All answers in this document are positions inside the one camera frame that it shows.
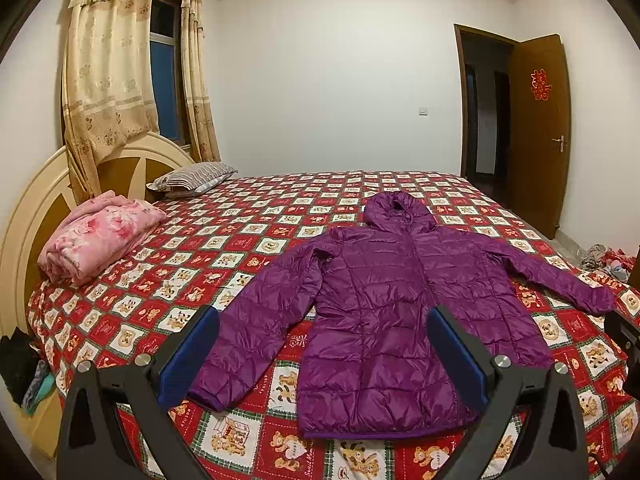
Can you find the purple hooded down jacket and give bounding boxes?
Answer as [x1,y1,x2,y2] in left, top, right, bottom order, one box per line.
[188,192,615,439]

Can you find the clothes pile on floor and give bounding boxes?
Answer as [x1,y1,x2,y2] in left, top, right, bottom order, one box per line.
[580,244,636,283]

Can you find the dark clothes beside bed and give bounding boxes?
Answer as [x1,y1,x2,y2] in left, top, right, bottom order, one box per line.
[1,327,54,416]

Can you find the brown wooden door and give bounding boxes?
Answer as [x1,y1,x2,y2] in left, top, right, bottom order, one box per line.
[508,34,570,240]

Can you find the pink floral folded blanket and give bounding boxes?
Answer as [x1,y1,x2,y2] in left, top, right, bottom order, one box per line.
[37,190,167,285]

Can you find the red patterned bed cover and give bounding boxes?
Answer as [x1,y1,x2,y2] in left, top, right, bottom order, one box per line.
[27,171,639,479]

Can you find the red door decoration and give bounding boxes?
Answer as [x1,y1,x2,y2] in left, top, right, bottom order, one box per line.
[530,68,552,102]

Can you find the cream wooden headboard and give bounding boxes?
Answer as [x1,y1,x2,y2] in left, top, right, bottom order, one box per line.
[1,134,193,462]

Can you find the striped grey pillow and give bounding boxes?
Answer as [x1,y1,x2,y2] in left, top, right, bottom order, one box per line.
[146,162,236,198]

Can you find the beige right curtain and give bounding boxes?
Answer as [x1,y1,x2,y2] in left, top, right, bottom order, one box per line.
[180,0,220,162]

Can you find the beige curtain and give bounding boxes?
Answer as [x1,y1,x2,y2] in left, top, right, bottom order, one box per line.
[61,0,160,202]
[180,0,220,162]

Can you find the beige left curtain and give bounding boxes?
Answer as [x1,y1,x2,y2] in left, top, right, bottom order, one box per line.
[61,0,160,202]

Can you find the dark window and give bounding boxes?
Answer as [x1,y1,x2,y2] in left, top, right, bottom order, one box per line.
[150,0,190,148]

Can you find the silver door handle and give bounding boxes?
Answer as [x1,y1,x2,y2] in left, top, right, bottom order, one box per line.
[552,136,565,153]

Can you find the dark door frame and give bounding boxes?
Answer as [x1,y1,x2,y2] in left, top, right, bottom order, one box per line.
[454,25,514,206]

